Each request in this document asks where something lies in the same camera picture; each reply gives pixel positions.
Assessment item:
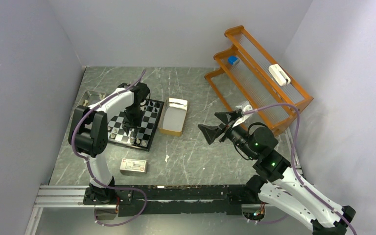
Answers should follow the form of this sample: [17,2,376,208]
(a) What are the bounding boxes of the black white chess board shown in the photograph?
[107,99,164,151]

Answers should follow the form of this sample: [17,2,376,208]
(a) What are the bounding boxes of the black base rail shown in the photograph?
[82,185,263,217]

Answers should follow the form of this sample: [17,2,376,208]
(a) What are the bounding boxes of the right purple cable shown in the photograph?
[243,103,357,235]

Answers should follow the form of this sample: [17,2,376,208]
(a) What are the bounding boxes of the white plastic device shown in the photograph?
[268,64,291,86]

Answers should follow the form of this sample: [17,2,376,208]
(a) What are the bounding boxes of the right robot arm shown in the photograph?
[198,110,356,235]

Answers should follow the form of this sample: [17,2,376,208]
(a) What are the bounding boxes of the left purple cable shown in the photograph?
[71,69,147,227]

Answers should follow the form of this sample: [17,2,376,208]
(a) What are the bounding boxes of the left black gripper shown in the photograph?
[122,104,144,135]

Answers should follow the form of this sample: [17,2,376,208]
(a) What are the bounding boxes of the silver metal tin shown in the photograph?
[77,90,106,107]

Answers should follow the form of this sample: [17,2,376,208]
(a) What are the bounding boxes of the purple cable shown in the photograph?
[71,69,147,227]
[243,103,357,235]

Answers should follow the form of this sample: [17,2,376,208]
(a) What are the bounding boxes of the small printed card box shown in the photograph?
[120,158,148,173]

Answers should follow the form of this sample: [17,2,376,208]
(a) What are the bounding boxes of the orange wooden rack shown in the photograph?
[205,25,313,136]

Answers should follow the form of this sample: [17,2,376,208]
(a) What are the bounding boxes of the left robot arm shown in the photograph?
[69,82,150,204]

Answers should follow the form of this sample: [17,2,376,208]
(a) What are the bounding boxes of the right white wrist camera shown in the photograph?
[233,101,253,127]

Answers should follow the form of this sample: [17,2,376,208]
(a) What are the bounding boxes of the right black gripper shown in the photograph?
[198,110,257,160]

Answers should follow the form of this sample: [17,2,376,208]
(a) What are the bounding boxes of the blue small block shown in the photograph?
[227,55,239,66]

